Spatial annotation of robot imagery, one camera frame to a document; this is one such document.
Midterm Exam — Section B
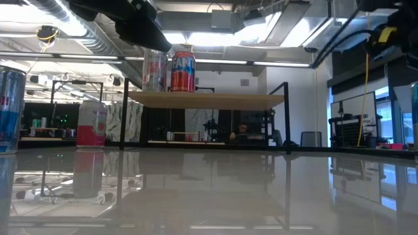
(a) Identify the white and pink beverage can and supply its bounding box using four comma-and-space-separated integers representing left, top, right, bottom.
76, 100, 108, 149

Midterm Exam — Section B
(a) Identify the orange Fanta can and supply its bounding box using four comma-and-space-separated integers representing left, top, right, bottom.
170, 50, 197, 93

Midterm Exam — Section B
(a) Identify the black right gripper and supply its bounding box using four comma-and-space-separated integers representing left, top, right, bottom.
364, 9, 418, 71

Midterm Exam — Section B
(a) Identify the pink-red box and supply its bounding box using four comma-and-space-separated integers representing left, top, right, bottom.
377, 142, 405, 151

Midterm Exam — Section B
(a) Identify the black background frame stand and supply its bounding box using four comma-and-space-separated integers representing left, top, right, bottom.
50, 80, 105, 114

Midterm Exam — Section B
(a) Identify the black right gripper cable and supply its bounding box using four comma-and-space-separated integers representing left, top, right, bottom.
312, 8, 375, 69

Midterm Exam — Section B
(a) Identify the grey bin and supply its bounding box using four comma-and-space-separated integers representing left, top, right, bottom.
300, 131, 323, 148

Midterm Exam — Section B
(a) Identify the yellow black cable coil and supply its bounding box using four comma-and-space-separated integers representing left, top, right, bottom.
35, 25, 59, 45

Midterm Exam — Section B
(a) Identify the wooden shelf with black frame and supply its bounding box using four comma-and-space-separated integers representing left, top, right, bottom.
119, 77, 292, 155

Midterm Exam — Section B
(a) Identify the white Celsius Peach Vibe can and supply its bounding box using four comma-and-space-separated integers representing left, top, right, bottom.
142, 48, 169, 93

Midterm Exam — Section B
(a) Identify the black pegboard rack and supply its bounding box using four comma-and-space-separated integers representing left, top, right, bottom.
329, 113, 379, 148

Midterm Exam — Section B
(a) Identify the background wooden workbench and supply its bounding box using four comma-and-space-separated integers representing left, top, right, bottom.
19, 135, 78, 143

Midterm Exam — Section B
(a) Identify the blue silver Red Bull can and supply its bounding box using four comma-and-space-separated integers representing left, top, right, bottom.
0, 65, 27, 155
410, 81, 418, 151

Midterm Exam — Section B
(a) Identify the framed whiteboard panel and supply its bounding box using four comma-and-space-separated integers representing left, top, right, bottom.
330, 91, 379, 146

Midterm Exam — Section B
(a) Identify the white patterned curtain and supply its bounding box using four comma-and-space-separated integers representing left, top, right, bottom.
106, 102, 144, 143
185, 109, 219, 142

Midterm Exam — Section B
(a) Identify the grey ceiling box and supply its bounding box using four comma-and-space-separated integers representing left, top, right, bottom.
211, 9, 233, 30

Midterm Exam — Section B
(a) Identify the rectangular metal ventilation duct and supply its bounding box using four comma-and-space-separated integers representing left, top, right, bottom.
264, 0, 393, 53

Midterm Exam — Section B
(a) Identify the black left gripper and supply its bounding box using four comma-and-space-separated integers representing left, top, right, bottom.
94, 0, 172, 53

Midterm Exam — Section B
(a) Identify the person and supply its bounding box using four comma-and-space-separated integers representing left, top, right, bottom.
229, 123, 259, 143

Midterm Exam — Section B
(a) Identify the long tube ceiling light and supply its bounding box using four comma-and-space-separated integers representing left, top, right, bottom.
97, 55, 311, 69

